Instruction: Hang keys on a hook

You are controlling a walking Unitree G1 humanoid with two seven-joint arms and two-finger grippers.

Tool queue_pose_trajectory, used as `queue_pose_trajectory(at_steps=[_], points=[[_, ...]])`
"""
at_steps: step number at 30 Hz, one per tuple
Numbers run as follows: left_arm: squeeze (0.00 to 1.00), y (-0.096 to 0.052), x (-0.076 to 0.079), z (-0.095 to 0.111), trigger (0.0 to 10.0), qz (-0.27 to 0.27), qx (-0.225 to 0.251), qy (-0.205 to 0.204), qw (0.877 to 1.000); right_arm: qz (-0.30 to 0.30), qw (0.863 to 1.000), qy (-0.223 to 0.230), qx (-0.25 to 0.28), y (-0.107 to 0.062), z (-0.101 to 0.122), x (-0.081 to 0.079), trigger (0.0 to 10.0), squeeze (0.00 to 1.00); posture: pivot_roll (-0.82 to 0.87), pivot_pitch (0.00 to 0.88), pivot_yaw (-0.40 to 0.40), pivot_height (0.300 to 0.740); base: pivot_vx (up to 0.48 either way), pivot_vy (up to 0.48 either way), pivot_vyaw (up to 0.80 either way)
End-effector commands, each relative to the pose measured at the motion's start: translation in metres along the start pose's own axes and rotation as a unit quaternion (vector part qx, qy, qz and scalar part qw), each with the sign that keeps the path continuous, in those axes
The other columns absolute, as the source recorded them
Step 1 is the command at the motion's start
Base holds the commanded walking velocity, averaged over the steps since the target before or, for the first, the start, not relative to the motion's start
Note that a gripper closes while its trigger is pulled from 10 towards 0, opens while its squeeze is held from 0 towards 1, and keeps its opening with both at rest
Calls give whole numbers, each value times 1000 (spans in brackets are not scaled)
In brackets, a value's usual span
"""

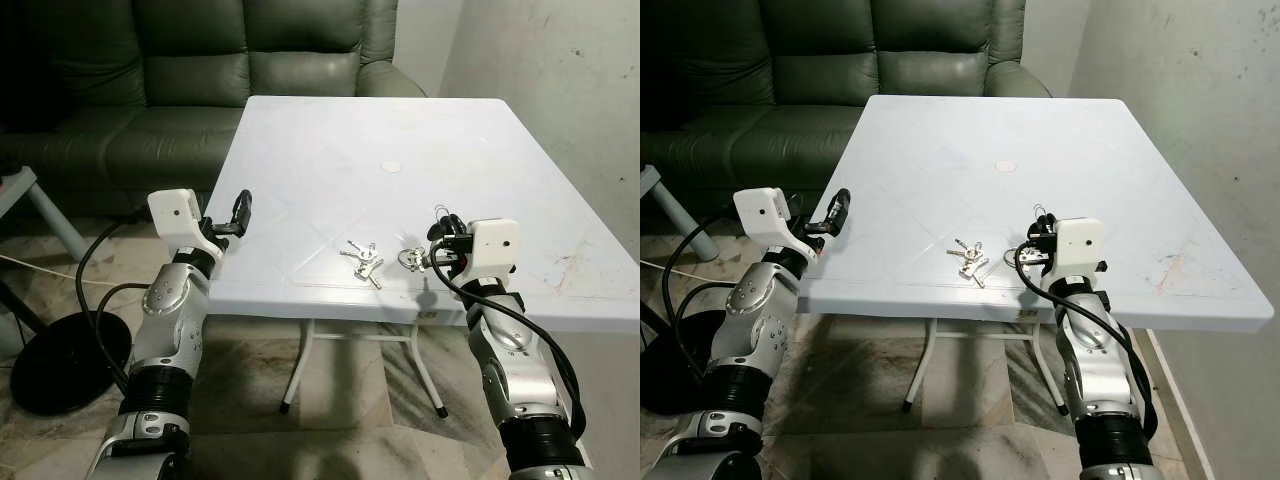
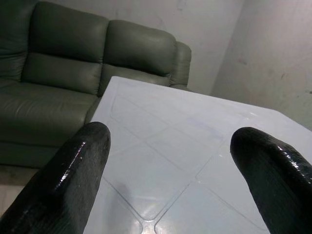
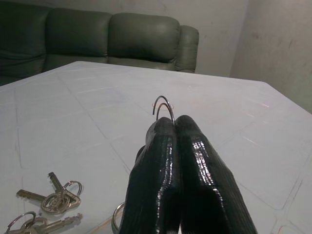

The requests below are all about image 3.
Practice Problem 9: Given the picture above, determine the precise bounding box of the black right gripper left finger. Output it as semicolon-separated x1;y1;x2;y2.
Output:
120;117;182;234

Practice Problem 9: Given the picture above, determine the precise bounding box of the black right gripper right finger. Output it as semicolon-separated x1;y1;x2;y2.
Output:
175;115;258;234

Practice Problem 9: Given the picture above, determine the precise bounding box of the silver split key ring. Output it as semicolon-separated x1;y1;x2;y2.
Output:
63;180;84;198
151;96;176;128
6;211;38;232
112;201;126;234

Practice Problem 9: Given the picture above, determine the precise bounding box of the silver key with triangular head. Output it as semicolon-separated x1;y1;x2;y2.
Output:
59;191;81;215

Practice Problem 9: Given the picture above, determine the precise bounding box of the long silver key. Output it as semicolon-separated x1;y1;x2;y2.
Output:
33;213;83;233

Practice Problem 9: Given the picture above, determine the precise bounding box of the dull silver key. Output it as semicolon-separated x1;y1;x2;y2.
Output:
47;171;67;195

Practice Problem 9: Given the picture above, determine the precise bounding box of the brass key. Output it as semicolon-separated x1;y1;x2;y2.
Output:
16;189;58;208

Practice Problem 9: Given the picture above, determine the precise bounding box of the green leather sofa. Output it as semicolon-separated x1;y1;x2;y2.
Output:
0;0;199;86

